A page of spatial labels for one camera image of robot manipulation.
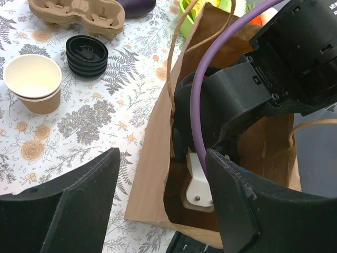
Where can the brown paper coffee cup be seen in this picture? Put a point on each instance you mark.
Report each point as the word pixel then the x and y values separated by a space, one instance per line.
pixel 36 80

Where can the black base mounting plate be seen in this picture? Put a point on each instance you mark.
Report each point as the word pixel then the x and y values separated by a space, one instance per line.
pixel 181 243

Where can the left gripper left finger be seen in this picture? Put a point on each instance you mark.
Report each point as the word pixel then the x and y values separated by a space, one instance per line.
pixel 67 214

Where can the stack of black lids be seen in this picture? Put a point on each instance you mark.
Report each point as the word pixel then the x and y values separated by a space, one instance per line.
pixel 86 56

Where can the brown paper bag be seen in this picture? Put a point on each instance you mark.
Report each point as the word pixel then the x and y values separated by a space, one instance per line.
pixel 267 148

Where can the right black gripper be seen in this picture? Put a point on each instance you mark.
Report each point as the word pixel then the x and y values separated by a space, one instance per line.
pixel 231 100

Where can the green plastic basket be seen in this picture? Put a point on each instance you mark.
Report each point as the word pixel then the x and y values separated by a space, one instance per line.
pixel 241 7

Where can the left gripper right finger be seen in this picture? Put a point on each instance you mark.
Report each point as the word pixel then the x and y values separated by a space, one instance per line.
pixel 258 215

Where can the purple toy eggplant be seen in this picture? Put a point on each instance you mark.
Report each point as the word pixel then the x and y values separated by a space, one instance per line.
pixel 137 8

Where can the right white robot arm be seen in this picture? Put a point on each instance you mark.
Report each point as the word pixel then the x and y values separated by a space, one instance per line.
pixel 291 69

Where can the brown cardboard cup carrier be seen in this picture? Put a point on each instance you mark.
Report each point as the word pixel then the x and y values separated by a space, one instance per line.
pixel 104 18

